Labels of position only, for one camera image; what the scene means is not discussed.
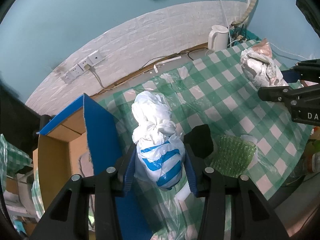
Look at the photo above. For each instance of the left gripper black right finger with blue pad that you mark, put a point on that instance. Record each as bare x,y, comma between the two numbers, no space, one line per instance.
252,216

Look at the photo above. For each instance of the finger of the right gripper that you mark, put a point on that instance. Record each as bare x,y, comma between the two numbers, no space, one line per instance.
308,70
286,94

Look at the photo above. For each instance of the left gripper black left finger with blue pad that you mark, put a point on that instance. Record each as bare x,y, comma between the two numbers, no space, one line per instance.
67,215

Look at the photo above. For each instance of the patterned white pink bag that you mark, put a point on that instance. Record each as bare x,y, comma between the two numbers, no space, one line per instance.
259,67

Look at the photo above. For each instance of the grey cloth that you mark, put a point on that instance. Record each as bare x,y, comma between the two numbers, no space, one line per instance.
86,165

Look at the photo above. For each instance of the green bubble wrap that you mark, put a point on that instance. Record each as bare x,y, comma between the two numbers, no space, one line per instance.
234,154

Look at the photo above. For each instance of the black soft ball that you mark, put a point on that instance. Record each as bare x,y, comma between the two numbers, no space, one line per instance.
200,141

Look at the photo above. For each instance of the white blue plastic bag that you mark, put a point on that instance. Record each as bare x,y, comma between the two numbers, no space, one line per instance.
160,150

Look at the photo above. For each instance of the light blue foam cylinder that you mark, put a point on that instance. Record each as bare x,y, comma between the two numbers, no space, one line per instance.
183,194

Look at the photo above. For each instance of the left green checkered plastic sheet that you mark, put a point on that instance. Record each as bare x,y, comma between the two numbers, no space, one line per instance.
36,196

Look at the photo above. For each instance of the blue-edged cardboard box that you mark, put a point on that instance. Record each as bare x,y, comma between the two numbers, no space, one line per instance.
84,126

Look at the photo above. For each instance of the green checkered tablecloth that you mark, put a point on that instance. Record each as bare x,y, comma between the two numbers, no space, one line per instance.
212,90

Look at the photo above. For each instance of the far left checkered cloth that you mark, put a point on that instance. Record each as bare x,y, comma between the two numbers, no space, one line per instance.
12,160

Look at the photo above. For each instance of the white electric kettle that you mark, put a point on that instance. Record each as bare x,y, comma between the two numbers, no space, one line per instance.
218,38

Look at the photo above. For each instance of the striped insulated pipe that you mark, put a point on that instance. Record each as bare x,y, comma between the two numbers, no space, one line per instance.
246,14

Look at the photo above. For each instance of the white power strip on floor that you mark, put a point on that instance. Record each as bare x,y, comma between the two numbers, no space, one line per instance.
158,64

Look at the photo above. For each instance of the white wall socket strip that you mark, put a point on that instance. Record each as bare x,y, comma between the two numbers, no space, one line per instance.
82,66

